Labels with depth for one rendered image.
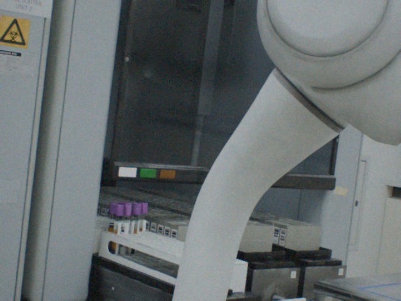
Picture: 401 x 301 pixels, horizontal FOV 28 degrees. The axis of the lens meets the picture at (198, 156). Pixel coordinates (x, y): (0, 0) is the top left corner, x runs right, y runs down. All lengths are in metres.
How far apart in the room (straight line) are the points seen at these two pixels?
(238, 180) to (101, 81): 0.60
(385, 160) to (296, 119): 3.05
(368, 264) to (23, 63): 2.79
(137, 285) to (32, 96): 0.36
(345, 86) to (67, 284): 0.89
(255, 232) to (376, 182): 2.20
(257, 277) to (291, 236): 0.20
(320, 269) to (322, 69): 1.14
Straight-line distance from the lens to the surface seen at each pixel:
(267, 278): 1.61
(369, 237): 3.87
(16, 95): 1.33
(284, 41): 0.62
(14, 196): 1.34
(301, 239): 1.78
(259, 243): 1.69
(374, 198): 3.85
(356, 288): 1.48
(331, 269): 1.76
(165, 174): 1.47
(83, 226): 1.42
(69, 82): 1.37
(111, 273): 1.42
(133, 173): 1.43
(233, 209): 0.86
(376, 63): 0.61
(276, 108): 0.84
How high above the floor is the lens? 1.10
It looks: 3 degrees down
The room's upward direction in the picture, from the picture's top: 7 degrees clockwise
